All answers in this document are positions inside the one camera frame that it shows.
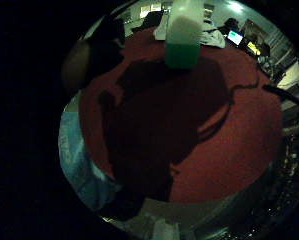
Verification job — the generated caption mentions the monitor with yellow screen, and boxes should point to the monitor with yellow screen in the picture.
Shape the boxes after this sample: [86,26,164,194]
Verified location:
[246,41,262,57]

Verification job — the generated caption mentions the white cloth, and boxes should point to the white cloth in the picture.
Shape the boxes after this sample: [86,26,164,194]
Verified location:
[153,13,227,50]

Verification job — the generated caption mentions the open laptop with blue screen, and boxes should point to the open laptop with blue screen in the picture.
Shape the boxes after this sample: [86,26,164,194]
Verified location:
[226,29,245,47]

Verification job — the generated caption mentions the black chair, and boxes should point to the black chair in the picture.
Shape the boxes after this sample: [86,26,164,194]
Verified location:
[131,10,165,34]

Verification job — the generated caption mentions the clear bottle with green liquid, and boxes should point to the clear bottle with green liquid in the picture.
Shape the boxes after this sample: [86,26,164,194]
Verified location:
[164,0,205,70]

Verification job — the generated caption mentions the thin black cable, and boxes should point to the thin black cable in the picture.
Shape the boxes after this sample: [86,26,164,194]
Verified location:
[197,71,262,142]

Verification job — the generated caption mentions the red table cloth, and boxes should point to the red table cloth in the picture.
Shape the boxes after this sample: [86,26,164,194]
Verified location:
[78,27,284,204]

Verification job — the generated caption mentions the thick black cable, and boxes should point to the thick black cable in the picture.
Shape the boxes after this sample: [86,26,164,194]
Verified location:
[262,83,299,116]

